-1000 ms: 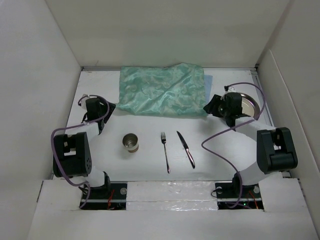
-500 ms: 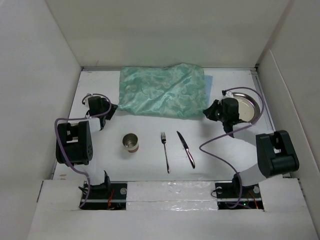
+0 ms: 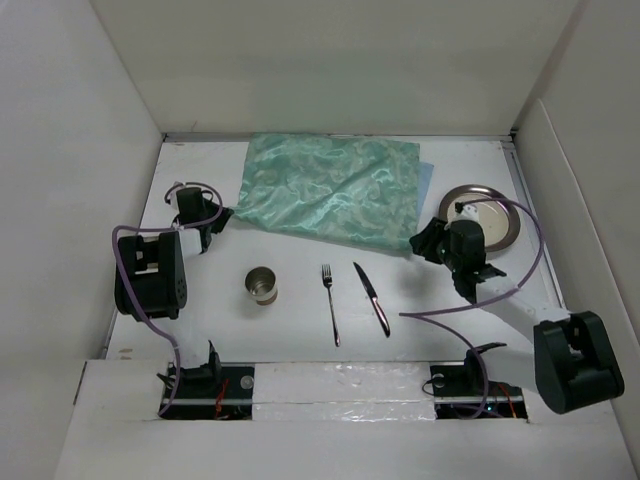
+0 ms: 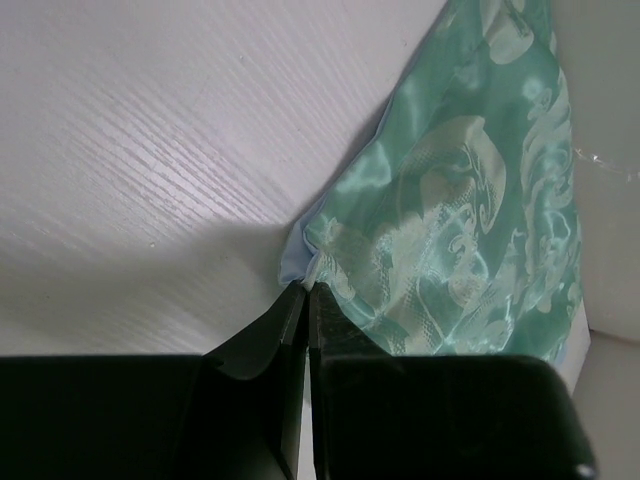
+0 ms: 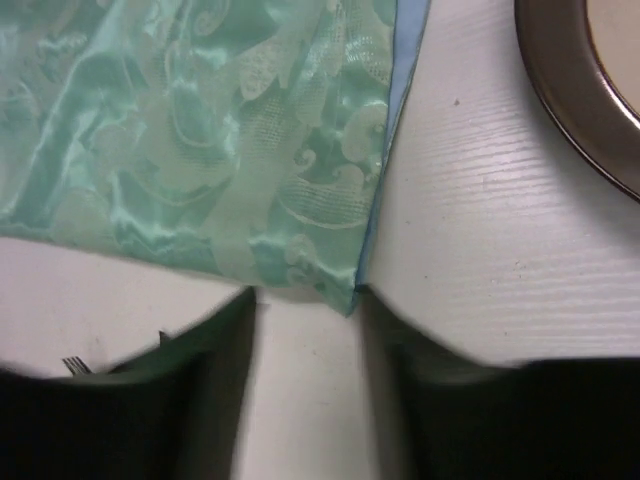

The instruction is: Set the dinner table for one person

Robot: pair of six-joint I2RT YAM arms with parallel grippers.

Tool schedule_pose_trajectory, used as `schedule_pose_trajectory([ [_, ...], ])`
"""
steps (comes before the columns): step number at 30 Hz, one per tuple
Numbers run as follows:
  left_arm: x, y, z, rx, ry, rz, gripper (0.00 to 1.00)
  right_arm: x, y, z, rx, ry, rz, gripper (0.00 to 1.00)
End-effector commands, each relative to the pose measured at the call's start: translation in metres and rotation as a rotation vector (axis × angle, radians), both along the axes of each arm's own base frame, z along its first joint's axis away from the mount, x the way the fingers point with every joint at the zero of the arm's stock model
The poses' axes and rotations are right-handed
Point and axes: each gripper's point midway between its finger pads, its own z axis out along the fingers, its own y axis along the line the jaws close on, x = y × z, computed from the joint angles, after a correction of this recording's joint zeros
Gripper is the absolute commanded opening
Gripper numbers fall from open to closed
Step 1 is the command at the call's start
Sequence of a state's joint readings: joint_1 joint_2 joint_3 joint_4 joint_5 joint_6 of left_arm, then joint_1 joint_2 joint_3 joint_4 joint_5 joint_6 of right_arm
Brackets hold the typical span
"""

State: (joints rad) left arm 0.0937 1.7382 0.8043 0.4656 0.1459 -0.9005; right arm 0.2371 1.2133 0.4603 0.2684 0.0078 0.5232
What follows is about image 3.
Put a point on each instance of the metal cup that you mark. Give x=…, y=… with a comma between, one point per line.
x=261, y=285

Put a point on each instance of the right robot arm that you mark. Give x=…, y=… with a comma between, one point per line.
x=572, y=364

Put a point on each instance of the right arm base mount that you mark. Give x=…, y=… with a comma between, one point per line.
x=457, y=397

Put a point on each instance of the green patterned cloth placemat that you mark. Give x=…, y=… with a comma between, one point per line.
x=360, y=191

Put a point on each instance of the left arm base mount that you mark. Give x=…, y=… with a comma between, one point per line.
x=228, y=399

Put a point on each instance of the metal plate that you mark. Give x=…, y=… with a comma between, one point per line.
x=500, y=221

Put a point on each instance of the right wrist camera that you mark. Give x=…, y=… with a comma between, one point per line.
x=465, y=212

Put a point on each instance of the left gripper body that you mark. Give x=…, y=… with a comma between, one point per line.
x=210, y=209

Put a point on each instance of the silver table knife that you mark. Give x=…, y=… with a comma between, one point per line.
x=374, y=300

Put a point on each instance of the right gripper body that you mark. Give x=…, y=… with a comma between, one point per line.
x=451, y=260

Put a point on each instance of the silver fork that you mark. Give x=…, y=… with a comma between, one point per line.
x=327, y=281

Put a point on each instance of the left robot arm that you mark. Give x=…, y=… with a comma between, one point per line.
x=150, y=275

